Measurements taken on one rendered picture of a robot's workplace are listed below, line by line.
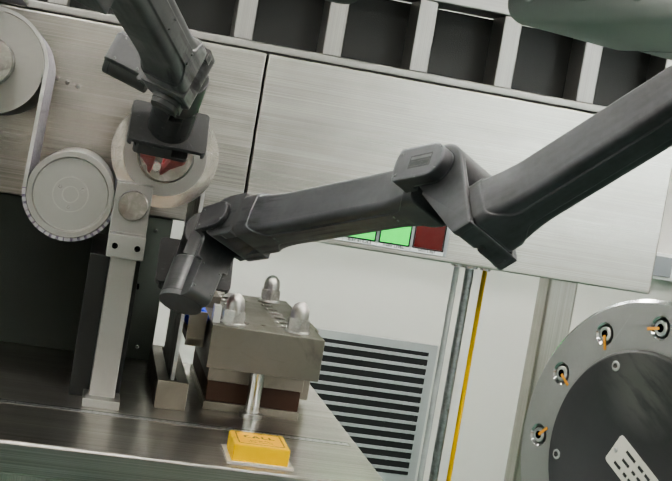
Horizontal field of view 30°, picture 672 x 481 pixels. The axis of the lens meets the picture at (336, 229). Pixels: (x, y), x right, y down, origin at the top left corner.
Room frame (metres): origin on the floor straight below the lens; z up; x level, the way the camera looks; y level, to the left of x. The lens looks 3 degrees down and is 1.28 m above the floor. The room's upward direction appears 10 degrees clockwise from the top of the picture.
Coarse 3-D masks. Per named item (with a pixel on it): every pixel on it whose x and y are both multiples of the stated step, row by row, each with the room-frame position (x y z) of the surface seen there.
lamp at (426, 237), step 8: (416, 232) 2.14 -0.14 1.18; (424, 232) 2.14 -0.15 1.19; (432, 232) 2.15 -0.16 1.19; (440, 232) 2.15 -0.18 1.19; (416, 240) 2.14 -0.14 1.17; (424, 240) 2.14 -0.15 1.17; (432, 240) 2.15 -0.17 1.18; (440, 240) 2.15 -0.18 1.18; (432, 248) 2.15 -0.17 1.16; (440, 248) 2.15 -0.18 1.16
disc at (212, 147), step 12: (120, 132) 1.73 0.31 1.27; (120, 144) 1.73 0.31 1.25; (216, 144) 1.75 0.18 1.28; (120, 156) 1.73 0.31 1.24; (216, 156) 1.75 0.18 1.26; (120, 168) 1.73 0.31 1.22; (216, 168) 1.76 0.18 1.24; (120, 180) 1.73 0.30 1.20; (132, 180) 1.73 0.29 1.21; (204, 180) 1.75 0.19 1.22; (192, 192) 1.75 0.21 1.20; (156, 204) 1.74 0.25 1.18; (168, 204) 1.74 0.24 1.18; (180, 204) 1.75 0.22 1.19
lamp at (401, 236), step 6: (396, 228) 2.14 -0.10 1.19; (402, 228) 2.14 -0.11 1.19; (408, 228) 2.14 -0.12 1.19; (384, 234) 2.13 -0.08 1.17; (390, 234) 2.13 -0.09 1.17; (396, 234) 2.14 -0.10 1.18; (402, 234) 2.14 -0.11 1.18; (408, 234) 2.14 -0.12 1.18; (384, 240) 2.13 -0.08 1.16; (390, 240) 2.13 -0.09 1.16; (396, 240) 2.14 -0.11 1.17; (402, 240) 2.14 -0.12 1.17; (408, 240) 2.14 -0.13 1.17
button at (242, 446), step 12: (240, 432) 1.56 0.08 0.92; (228, 444) 1.55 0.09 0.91; (240, 444) 1.50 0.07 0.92; (252, 444) 1.51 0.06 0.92; (264, 444) 1.52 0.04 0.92; (276, 444) 1.53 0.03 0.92; (240, 456) 1.50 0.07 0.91; (252, 456) 1.51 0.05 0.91; (264, 456) 1.51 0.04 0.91; (276, 456) 1.51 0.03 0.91; (288, 456) 1.52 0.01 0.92
